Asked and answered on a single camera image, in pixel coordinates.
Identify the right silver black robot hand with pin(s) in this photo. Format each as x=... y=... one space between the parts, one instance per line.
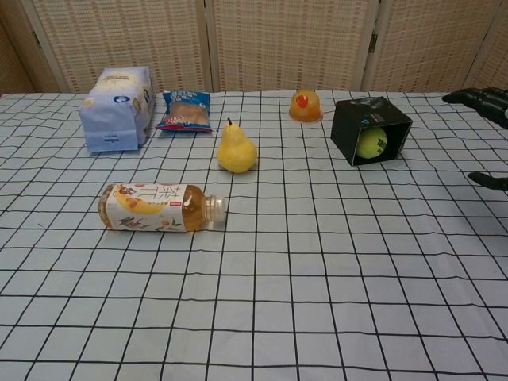
x=492 y=101

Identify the yellow tennis ball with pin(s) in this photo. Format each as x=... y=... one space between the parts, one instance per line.
x=371 y=143

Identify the black cardboard box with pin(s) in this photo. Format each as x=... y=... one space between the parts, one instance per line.
x=345 y=119

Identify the orange jelly cup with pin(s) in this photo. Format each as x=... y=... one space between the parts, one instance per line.
x=305 y=106

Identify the woven beige folding screen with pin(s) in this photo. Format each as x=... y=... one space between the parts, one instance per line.
x=278 y=43

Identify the yellow pear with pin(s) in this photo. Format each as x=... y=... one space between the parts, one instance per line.
x=237 y=152

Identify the checkered light blue tablecloth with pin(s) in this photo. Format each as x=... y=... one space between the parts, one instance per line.
x=278 y=278

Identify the blue snack bag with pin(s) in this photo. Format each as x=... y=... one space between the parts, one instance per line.
x=184 y=113

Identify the tea bottle with label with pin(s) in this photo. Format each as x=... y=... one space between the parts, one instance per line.
x=151 y=208

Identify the pale blue paper package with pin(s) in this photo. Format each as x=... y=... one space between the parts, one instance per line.
x=113 y=119

